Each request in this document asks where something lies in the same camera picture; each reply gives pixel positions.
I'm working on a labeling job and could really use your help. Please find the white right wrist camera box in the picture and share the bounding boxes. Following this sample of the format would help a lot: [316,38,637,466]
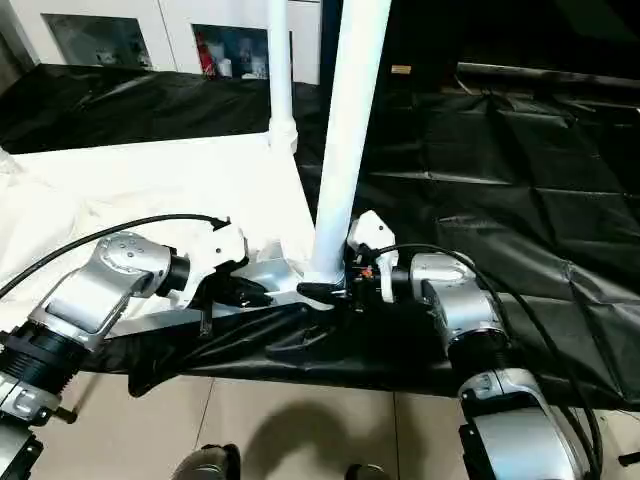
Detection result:
[346,210,399,303]

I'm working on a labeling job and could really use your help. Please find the white plastic table leg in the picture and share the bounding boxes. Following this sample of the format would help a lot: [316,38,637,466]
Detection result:
[308,0,393,283]
[266,0,301,153]

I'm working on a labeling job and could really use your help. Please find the white cabinet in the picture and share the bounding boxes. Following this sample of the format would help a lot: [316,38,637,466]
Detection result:
[10,0,326,86]

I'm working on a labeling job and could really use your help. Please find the black mat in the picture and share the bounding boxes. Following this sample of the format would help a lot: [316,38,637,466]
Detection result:
[0,65,640,411]

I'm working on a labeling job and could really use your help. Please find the white plastic table top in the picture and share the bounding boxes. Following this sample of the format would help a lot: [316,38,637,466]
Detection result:
[0,130,346,341]

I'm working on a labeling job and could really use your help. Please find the silver metal rail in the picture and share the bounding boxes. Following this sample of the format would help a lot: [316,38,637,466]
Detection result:
[455,62,640,85]

